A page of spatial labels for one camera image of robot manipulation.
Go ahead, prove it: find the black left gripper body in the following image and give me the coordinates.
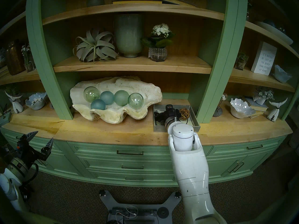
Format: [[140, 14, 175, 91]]
[[16, 134, 47, 167]]

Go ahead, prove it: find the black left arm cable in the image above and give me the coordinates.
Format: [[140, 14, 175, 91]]
[[21, 162, 39, 188]]

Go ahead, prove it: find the pale blue ruffled bowl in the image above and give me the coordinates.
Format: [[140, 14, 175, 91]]
[[274, 64, 293, 83]]

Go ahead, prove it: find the frosted blue glass ball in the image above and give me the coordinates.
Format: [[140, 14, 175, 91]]
[[90, 99, 106, 110], [100, 91, 115, 105]]

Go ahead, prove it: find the clear glass ball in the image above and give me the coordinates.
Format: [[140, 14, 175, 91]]
[[128, 93, 144, 109], [83, 86, 101, 103]]

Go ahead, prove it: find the stack of old books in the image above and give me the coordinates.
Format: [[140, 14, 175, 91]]
[[244, 96, 269, 119]]

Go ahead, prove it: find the large white dish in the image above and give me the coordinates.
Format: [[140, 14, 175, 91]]
[[255, 21, 294, 45]]

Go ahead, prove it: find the white beach quote sign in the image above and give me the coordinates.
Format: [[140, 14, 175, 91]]
[[251, 41, 278, 76]]

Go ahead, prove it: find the frosted green glass ball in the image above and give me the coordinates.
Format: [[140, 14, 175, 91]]
[[114, 90, 129, 106]]

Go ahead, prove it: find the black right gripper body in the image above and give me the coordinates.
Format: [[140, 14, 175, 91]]
[[155, 105, 182, 123]]

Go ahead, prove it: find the small flower plant glass pot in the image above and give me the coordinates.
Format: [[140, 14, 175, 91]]
[[21, 44, 36, 73]]

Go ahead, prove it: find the bronze metal vase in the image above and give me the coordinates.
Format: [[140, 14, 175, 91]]
[[5, 40, 25, 76]]

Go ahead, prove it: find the white ruffled ceramic bowl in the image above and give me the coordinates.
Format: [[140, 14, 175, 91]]
[[230, 98, 256, 119], [25, 92, 48, 110]]

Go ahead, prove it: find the small bird figurine stone base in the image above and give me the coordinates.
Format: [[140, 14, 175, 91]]
[[213, 93, 228, 117]]

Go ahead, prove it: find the green wooden shelf cabinet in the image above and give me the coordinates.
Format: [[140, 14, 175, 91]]
[[0, 0, 299, 188]]

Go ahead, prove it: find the small grey planter box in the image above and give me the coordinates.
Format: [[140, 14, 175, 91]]
[[0, 104, 12, 127]]

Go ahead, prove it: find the large pale green vase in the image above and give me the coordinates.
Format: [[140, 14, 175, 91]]
[[114, 14, 143, 58]]

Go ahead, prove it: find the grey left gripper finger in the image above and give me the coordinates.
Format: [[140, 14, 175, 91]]
[[42, 138, 53, 155], [23, 131, 38, 142]]

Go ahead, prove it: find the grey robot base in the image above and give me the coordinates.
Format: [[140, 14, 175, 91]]
[[98, 190, 182, 224]]

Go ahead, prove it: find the grey-green air plant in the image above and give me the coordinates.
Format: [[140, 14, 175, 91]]
[[73, 29, 118, 63]]

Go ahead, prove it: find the small green moss plant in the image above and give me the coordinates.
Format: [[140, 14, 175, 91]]
[[5, 86, 20, 95]]

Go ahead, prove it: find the white whale tail figurine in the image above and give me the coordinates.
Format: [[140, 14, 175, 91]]
[[267, 98, 288, 122], [5, 90, 24, 114]]

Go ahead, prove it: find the giant clam shell bowl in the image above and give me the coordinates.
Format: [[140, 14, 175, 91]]
[[70, 76, 163, 124]]

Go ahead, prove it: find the small succulent in pot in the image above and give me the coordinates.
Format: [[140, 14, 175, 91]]
[[234, 52, 249, 70]]

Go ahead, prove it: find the grey square tray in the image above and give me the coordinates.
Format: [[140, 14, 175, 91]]
[[153, 103, 201, 132]]

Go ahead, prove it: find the white flower plant glass pot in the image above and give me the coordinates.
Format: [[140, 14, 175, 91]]
[[141, 23, 175, 62]]

